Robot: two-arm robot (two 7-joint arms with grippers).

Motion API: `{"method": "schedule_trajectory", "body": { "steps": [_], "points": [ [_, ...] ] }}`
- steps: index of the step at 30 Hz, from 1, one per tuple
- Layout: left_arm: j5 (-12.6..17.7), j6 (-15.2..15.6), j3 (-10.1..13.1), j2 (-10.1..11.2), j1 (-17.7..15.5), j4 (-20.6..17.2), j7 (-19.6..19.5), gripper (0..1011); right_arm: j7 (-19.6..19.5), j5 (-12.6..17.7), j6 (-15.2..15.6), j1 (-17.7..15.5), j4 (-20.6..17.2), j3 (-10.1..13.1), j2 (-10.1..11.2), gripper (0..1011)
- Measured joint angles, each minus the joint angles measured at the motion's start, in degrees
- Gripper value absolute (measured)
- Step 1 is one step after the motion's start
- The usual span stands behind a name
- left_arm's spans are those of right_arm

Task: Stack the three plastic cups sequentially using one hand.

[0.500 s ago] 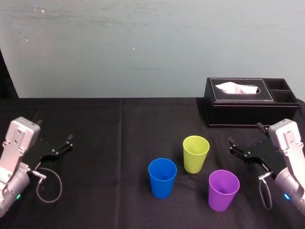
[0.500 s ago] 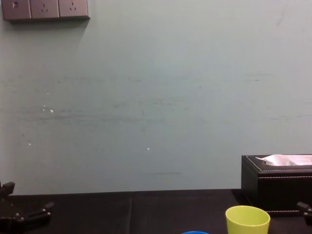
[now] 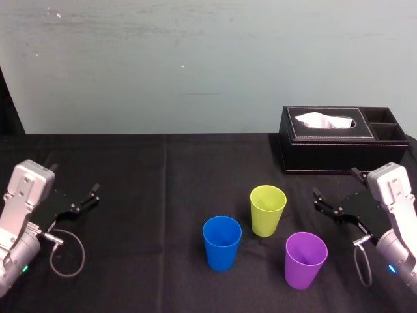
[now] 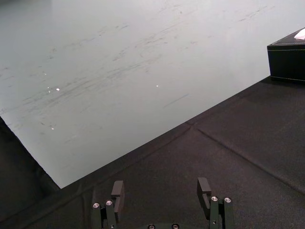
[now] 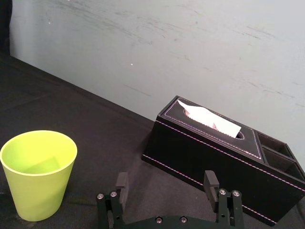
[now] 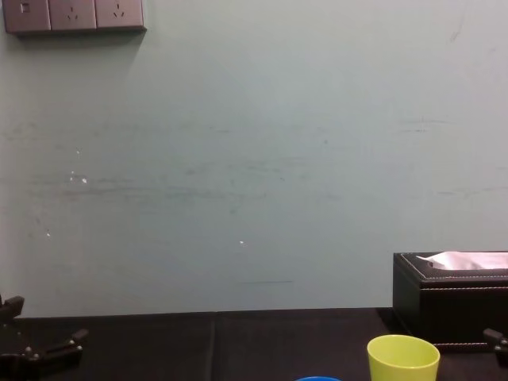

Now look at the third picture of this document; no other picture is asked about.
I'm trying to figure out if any white tissue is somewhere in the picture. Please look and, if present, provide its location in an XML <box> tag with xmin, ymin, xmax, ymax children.
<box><xmin>293</xmin><ymin>112</ymin><xmax>354</xmax><ymax>130</ymax></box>

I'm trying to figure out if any blue plastic cup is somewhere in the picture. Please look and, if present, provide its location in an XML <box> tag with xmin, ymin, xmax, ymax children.
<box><xmin>202</xmin><ymin>215</ymin><xmax>243</xmax><ymax>273</ymax></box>

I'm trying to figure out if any yellow-green plastic cup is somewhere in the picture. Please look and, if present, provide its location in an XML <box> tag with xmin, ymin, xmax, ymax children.
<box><xmin>250</xmin><ymin>185</ymin><xmax>288</xmax><ymax>238</ymax></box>

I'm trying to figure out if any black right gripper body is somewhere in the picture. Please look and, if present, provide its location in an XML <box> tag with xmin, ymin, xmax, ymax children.
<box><xmin>338</xmin><ymin>189</ymin><xmax>394</xmax><ymax>245</ymax></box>

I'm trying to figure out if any black leather tissue box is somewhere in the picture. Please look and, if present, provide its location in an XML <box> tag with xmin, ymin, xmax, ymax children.
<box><xmin>278</xmin><ymin>104</ymin><xmax>410</xmax><ymax>176</ymax></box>

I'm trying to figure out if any thin dark left gripper cable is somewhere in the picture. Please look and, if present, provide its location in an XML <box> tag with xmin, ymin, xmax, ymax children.
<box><xmin>38</xmin><ymin>228</ymin><xmax>86</xmax><ymax>278</ymax></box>

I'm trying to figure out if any thin dark right gripper cable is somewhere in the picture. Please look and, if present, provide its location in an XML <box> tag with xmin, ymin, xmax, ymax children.
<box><xmin>352</xmin><ymin>237</ymin><xmax>374</xmax><ymax>288</ymax></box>

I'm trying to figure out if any black tablecloth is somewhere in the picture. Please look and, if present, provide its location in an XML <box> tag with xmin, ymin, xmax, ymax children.
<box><xmin>0</xmin><ymin>132</ymin><xmax>417</xmax><ymax>313</ymax></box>

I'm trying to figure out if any thin dark gripper cable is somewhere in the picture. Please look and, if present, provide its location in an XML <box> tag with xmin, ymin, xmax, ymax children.
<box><xmin>352</xmin><ymin>237</ymin><xmax>374</xmax><ymax>288</ymax></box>
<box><xmin>38</xmin><ymin>228</ymin><xmax>86</xmax><ymax>278</ymax></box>

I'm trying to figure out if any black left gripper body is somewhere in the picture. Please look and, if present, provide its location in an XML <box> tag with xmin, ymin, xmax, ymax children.
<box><xmin>31</xmin><ymin>187</ymin><xmax>84</xmax><ymax>230</ymax></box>

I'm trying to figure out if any dark panel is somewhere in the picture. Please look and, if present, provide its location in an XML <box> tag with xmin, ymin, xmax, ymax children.
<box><xmin>0</xmin><ymin>65</ymin><xmax>27</xmax><ymax>136</ymax></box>

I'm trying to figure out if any purple plastic cup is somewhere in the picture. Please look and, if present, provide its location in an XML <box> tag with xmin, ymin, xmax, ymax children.
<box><xmin>284</xmin><ymin>231</ymin><xmax>328</xmax><ymax>290</ymax></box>

